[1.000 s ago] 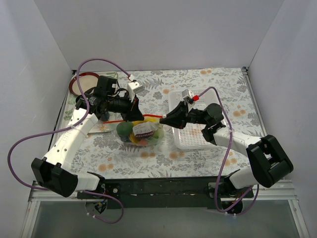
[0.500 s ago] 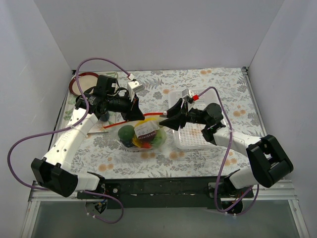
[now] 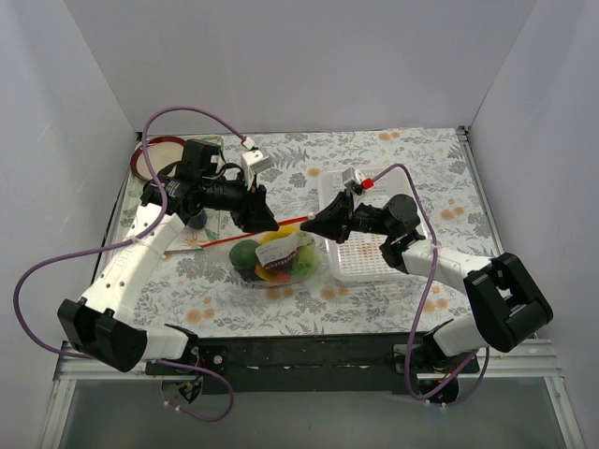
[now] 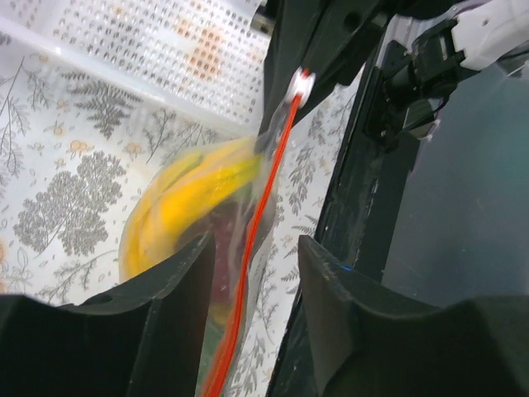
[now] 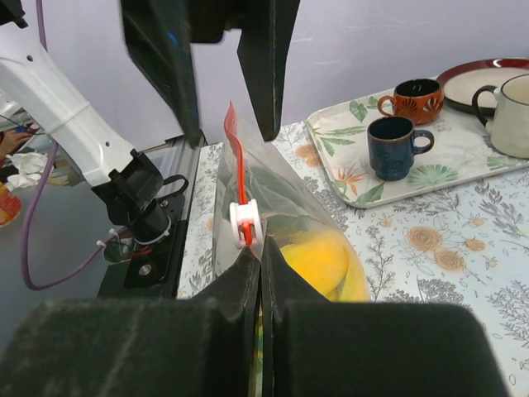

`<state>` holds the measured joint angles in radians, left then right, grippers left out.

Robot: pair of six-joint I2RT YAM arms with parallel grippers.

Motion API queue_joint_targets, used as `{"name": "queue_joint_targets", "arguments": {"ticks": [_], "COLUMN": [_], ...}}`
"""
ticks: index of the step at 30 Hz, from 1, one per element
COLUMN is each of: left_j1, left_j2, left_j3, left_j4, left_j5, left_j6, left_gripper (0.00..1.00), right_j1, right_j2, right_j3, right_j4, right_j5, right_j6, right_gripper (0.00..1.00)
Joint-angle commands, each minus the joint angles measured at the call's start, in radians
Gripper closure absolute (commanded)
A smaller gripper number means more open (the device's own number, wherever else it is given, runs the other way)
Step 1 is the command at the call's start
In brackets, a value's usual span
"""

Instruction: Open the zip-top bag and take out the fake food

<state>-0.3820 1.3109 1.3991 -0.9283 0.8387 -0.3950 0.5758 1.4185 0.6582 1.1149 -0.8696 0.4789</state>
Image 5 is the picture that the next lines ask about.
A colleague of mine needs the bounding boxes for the floral table mat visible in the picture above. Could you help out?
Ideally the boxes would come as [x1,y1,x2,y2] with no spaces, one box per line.
[178,122,528,396]

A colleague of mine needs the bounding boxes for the fake yellow banana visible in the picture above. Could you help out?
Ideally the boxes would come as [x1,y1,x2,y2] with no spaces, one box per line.
[280,228,370,302]

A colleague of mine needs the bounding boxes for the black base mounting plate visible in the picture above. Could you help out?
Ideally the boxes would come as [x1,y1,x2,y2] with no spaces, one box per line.
[98,220,188,299]

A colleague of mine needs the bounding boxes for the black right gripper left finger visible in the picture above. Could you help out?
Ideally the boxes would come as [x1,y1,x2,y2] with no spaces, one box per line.
[1,249,260,396]

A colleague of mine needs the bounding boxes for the clear zip top bag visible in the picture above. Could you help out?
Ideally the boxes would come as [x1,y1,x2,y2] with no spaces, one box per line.
[210,101,372,397]

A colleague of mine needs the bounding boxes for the crumpled white tissue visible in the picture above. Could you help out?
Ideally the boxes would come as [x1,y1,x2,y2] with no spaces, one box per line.
[7,152,53,191]

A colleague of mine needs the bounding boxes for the cream mug black handle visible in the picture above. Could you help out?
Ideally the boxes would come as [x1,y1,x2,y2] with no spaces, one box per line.
[471,74,528,159]

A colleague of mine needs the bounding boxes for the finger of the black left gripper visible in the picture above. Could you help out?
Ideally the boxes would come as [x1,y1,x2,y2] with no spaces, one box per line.
[120,0,203,147]
[237,0,300,141]

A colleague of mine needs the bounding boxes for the aluminium frame rail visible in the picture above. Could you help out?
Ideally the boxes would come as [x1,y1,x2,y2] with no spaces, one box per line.
[144,136,207,220]

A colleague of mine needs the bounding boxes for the orange ceramic cup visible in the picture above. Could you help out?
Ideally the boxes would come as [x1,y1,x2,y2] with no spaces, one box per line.
[377,79,445,126]

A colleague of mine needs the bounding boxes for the red rimmed cream plate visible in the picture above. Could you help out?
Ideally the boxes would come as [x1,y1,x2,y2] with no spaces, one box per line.
[436,58,528,114]

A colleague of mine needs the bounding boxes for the floral serving tray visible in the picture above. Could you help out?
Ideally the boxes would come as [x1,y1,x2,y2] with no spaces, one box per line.
[306,89,528,208]

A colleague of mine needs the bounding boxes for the dark blue mug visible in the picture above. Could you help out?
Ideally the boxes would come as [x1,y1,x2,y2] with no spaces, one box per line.
[367,116,435,181]

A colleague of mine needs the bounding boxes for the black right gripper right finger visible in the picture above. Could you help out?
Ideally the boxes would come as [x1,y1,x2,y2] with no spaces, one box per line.
[261,238,508,396]

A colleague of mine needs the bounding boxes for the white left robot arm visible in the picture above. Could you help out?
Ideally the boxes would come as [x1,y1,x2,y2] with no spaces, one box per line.
[1,0,299,245]

